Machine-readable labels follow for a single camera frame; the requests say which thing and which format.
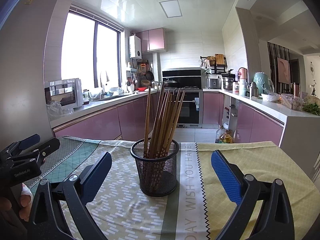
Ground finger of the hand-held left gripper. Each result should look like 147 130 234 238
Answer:
7 137 61 165
0 134 41 160

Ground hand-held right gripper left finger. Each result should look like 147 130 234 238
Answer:
27 151 112 240

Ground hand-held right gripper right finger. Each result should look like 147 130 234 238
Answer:
211 150 295 240

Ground black mesh holder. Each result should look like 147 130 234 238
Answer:
130 138 180 197

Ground bunch of wooden chopsticks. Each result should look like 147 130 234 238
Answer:
143 86 186 192

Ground person's left hand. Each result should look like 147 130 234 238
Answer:
0 183 33 221

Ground clear plastic bag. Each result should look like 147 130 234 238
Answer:
46 100 74 118

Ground patterned tablecloth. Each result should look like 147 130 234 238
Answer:
22 135 320 240

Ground clear plastic bottle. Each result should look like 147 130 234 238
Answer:
215 125 227 143

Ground white kitchen countertop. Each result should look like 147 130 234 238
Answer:
202 88 320 178
47 90 162 128

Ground pink base cabinets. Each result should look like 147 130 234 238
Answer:
52 92 162 141
202 91 285 147

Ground white toaster oven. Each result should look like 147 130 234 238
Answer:
44 78 83 108

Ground knife rack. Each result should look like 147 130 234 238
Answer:
225 106 238 119

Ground built-in black oven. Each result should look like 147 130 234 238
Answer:
160 90 203 128

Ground grey refrigerator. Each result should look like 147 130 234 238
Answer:
0 0 67 140

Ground white bowl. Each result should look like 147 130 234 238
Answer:
261 93 280 102

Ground steel stock pot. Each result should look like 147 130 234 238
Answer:
222 77 235 91

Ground silver rice cooker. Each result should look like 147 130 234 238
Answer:
206 78 222 90

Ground clear plastic container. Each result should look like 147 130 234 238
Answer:
281 94 303 111

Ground teal kitchen appliance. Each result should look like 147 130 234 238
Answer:
252 72 274 97

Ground kitchen window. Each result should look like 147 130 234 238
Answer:
61 5 125 92

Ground black wok with lid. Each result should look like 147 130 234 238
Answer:
162 79 178 89

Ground black dish rack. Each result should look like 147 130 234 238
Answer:
200 55 227 74

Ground black range hood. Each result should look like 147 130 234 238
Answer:
162 67 202 89

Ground green leafy vegetables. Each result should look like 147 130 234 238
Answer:
302 102 320 117

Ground white water heater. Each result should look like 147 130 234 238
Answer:
129 35 142 59

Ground ceiling light panel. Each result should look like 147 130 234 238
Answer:
159 0 183 18

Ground framed wall picture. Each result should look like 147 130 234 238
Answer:
276 57 290 84

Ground pink wall cabinet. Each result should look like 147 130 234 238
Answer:
136 27 166 53

